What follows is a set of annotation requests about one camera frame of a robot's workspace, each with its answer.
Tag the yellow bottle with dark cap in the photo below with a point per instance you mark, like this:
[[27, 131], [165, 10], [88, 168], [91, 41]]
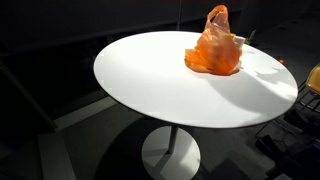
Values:
[[232, 35]]

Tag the white table pole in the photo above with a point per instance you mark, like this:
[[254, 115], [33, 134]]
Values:
[[172, 140]]

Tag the yellow-green background object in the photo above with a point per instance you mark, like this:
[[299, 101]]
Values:
[[247, 40]]

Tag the yellow chair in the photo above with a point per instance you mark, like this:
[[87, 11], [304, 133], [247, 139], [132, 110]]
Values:
[[314, 80]]

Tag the orange plastic bag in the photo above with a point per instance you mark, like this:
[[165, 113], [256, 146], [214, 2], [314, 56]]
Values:
[[215, 53]]

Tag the white round table base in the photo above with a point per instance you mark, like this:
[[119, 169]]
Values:
[[180, 160]]

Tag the small orange floor object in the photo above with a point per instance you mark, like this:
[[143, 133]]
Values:
[[281, 61]]

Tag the white bottle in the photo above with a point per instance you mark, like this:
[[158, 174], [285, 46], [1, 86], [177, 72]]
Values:
[[238, 40]]

